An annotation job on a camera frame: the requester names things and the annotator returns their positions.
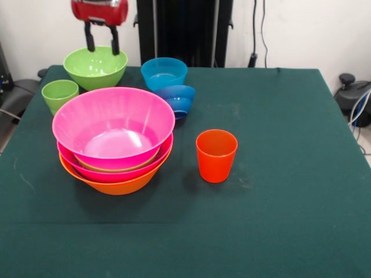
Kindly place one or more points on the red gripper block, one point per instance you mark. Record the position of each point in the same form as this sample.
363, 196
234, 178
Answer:
100, 11

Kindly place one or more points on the green plastic bowl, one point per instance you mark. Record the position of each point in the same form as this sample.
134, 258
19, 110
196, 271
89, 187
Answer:
95, 72
145, 165

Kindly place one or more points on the light blue plastic bowl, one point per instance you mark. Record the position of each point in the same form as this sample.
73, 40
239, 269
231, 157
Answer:
163, 71

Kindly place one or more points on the pink plastic bowl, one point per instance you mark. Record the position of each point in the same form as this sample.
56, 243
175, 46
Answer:
113, 121
95, 175

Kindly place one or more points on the dark blue plastic bowl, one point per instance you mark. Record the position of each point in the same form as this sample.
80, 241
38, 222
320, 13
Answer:
179, 98

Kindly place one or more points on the orange plastic bowl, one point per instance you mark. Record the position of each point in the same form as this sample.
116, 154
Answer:
116, 188

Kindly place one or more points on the green plastic cup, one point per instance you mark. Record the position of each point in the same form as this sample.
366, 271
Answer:
59, 94

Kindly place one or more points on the black office chair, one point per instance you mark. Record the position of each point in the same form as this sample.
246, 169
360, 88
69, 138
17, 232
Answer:
20, 95
347, 98

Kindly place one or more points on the red plastic cup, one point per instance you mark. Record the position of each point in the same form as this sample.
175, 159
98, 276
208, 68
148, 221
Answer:
216, 165

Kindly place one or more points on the dark green tablecloth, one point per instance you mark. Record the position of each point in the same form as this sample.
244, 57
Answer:
185, 231

